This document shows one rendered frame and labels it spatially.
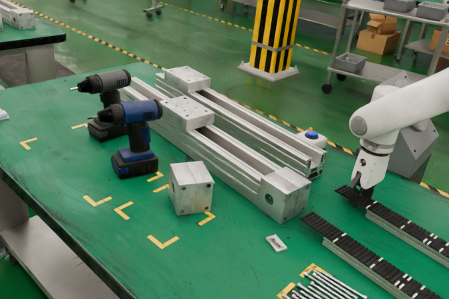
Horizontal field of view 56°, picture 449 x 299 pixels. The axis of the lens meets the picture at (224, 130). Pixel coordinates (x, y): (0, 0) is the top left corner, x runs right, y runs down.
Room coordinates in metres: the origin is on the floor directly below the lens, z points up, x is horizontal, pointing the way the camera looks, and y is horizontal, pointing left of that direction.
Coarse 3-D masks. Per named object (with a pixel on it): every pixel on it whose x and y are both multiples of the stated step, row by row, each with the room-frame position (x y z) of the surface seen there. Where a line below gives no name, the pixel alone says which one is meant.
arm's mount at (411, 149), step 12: (384, 84) 1.32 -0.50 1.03; (408, 132) 1.24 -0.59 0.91; (420, 132) 1.30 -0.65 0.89; (432, 132) 1.36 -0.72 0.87; (360, 144) 1.28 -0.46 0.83; (396, 144) 1.21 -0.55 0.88; (408, 144) 1.20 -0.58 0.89; (420, 144) 1.25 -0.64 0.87; (432, 144) 1.33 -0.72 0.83; (396, 156) 1.21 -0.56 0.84; (408, 156) 1.18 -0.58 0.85; (420, 156) 1.21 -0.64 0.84; (396, 168) 1.20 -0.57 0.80; (408, 168) 1.18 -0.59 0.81
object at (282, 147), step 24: (168, 96) 1.57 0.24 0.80; (192, 96) 1.46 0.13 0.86; (216, 96) 1.48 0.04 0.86; (216, 120) 1.36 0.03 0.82; (240, 120) 1.29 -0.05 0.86; (264, 120) 1.31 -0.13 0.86; (264, 144) 1.19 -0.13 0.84; (288, 144) 1.21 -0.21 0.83; (312, 144) 1.17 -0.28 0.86; (312, 168) 1.09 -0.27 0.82
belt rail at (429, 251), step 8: (368, 216) 0.94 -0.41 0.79; (376, 216) 0.92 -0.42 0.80; (384, 224) 0.90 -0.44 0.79; (392, 224) 0.89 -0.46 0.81; (392, 232) 0.88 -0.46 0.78; (400, 232) 0.88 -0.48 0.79; (408, 240) 0.85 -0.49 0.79; (416, 240) 0.84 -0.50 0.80; (416, 248) 0.83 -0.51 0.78; (424, 248) 0.83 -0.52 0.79; (432, 248) 0.81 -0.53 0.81; (432, 256) 0.81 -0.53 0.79; (440, 256) 0.80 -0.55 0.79; (448, 264) 0.78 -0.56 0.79
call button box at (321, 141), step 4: (304, 132) 1.30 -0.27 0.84; (300, 136) 1.27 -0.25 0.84; (304, 136) 1.27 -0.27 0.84; (320, 136) 1.28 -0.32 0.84; (324, 136) 1.29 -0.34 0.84; (308, 140) 1.24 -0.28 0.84; (312, 140) 1.25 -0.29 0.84; (316, 140) 1.25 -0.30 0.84; (320, 140) 1.25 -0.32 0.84; (324, 140) 1.26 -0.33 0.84; (316, 144) 1.23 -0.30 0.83; (320, 144) 1.25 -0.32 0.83; (324, 144) 1.27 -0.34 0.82; (324, 148) 1.27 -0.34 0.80
